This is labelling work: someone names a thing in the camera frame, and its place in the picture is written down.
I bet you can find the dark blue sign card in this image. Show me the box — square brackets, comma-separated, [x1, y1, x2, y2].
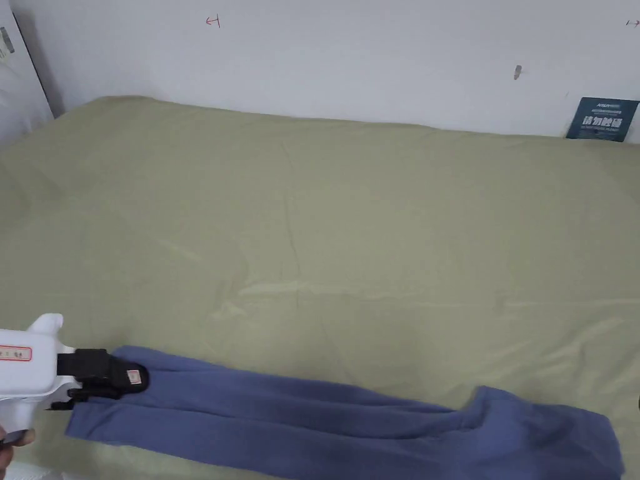
[566, 96, 640, 143]

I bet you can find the white cabinet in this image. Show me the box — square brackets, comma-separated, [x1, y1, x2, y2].
[0, 0, 64, 147]

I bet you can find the person's left hand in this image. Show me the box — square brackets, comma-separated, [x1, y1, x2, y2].
[0, 424, 36, 469]

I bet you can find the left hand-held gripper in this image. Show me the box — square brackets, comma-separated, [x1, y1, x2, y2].
[0, 313, 151, 447]

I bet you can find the bed with pale green sheet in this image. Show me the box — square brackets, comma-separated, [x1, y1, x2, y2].
[0, 94, 640, 480]

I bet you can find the blue garment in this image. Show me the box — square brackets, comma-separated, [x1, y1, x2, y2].
[64, 344, 626, 480]

